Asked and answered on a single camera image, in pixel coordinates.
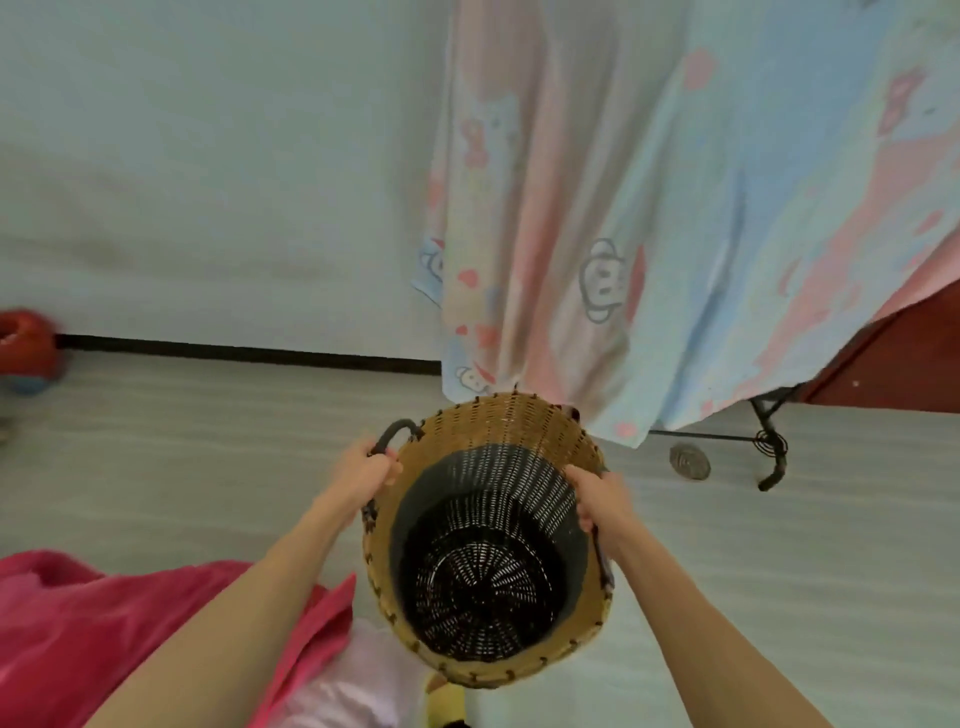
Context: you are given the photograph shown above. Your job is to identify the round metal floor drain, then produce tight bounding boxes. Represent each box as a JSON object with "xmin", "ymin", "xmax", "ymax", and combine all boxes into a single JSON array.
[{"xmin": 669, "ymin": 442, "xmax": 711, "ymax": 479}]

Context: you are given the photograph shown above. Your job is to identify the pastel cartoon print bedsheet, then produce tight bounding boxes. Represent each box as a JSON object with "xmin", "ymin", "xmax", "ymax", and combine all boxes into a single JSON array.
[{"xmin": 411, "ymin": 0, "xmax": 960, "ymax": 450}]

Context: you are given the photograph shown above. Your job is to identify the red round container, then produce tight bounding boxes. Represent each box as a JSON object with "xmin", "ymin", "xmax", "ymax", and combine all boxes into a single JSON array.
[{"xmin": 0, "ymin": 307, "xmax": 66, "ymax": 397}]

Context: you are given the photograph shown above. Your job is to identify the woven wicker laundry basket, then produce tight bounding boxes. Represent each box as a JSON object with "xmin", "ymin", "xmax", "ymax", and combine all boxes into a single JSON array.
[{"xmin": 360, "ymin": 390, "xmax": 616, "ymax": 690}]

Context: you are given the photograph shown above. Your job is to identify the person's left hand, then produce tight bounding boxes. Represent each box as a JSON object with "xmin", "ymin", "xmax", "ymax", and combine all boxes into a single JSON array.
[{"xmin": 325, "ymin": 436, "xmax": 404, "ymax": 520}]

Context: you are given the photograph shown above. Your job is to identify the white trousers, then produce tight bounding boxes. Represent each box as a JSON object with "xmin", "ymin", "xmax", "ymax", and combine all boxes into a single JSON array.
[{"xmin": 279, "ymin": 618, "xmax": 430, "ymax": 728}]

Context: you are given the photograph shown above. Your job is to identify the person's right hand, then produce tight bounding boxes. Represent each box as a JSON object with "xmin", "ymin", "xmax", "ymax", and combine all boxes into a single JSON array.
[{"xmin": 562, "ymin": 464, "xmax": 643, "ymax": 564}]

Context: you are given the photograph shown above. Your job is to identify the person's right forearm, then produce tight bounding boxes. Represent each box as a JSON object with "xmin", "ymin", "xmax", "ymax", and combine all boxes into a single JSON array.
[{"xmin": 613, "ymin": 522, "xmax": 832, "ymax": 728}]

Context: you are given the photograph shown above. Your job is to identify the yellow slipper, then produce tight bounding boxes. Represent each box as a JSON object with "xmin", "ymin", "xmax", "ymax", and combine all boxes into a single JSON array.
[{"xmin": 424, "ymin": 672, "xmax": 471, "ymax": 728}]

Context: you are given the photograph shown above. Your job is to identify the pink garment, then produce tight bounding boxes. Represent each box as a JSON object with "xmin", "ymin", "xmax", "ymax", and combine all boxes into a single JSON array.
[{"xmin": 0, "ymin": 550, "xmax": 358, "ymax": 728}]

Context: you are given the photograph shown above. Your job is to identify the black metal drying rack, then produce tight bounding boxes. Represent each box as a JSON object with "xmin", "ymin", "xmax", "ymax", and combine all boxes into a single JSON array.
[{"xmin": 648, "ymin": 384, "xmax": 805, "ymax": 493}]

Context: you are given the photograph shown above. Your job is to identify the person's left forearm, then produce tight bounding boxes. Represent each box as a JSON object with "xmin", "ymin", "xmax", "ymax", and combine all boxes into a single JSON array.
[{"xmin": 84, "ymin": 487, "xmax": 363, "ymax": 728}]

